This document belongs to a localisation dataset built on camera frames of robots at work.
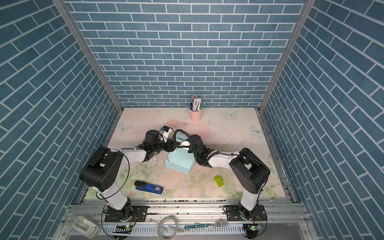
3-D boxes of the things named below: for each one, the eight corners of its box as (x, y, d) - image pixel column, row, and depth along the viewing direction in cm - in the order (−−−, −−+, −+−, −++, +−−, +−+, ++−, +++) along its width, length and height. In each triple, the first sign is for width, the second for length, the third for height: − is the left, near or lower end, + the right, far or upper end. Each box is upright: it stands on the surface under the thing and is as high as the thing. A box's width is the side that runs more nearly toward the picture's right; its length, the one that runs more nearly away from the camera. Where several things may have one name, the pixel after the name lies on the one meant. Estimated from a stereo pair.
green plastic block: (219, 188, 84) (220, 186, 82) (213, 179, 88) (213, 176, 85) (224, 185, 85) (225, 183, 83) (217, 176, 89) (218, 174, 86)
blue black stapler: (135, 188, 84) (133, 186, 80) (138, 182, 86) (135, 179, 82) (162, 194, 82) (160, 192, 78) (164, 188, 84) (162, 185, 80)
